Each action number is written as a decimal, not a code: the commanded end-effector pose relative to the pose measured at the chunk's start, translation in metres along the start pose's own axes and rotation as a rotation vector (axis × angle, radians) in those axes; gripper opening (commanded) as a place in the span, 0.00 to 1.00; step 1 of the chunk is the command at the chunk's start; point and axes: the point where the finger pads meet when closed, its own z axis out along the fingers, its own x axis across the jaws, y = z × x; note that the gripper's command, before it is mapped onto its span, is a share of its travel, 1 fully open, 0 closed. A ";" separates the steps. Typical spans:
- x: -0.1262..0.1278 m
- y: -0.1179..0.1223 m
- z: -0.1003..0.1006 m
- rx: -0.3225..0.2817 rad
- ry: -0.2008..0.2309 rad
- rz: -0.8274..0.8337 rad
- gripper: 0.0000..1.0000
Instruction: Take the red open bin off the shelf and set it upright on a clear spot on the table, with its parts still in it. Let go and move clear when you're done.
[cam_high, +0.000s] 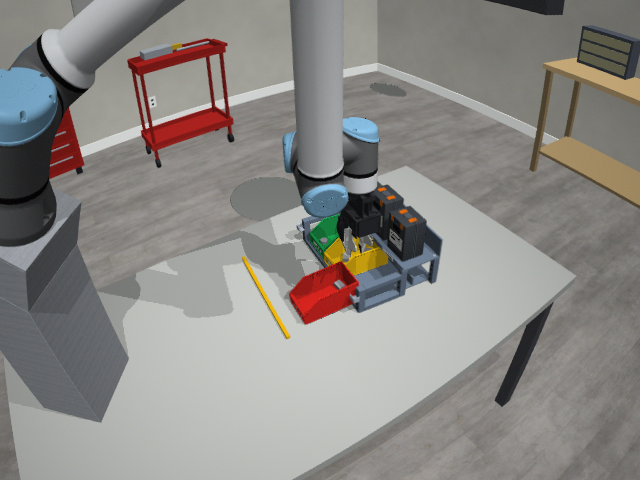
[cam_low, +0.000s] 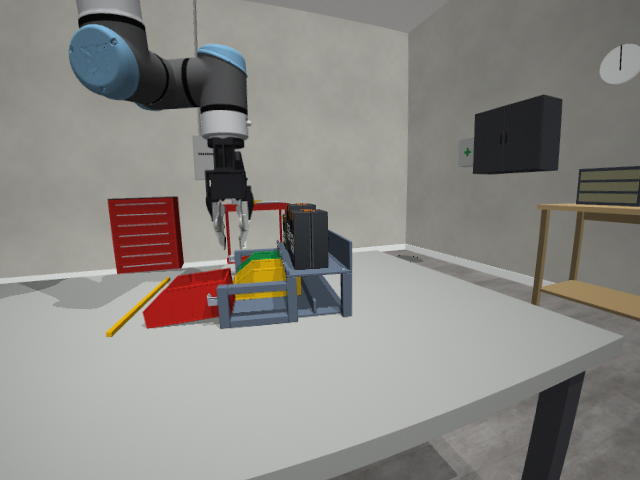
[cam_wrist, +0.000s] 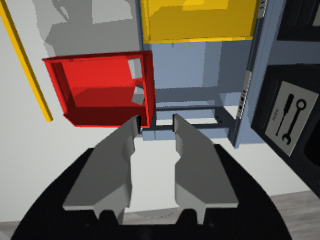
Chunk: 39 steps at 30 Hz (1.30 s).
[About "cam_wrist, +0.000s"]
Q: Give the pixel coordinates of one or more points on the yellow bar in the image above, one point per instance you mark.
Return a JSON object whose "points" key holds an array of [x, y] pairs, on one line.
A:
{"points": [[19, 49]]}

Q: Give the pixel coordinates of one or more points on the grey metal block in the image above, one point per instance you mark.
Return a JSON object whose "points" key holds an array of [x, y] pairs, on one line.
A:
{"points": [[138, 96], [135, 68]]}

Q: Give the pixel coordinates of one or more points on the red bin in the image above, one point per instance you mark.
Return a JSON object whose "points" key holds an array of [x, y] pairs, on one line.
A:
{"points": [[99, 93]]}

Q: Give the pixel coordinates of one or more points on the yellow open bin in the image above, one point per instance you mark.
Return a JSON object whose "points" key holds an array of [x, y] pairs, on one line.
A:
{"points": [[173, 21]]}

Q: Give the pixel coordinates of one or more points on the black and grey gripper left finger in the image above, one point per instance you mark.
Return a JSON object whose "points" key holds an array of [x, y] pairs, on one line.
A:
{"points": [[97, 180]]}

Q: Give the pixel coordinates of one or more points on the grey metal shelf rack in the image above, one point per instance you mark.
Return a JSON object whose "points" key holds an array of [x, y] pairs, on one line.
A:
{"points": [[196, 79]]}

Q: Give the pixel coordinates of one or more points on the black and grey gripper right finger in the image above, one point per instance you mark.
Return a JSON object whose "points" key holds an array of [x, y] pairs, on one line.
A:
{"points": [[224, 195]]}

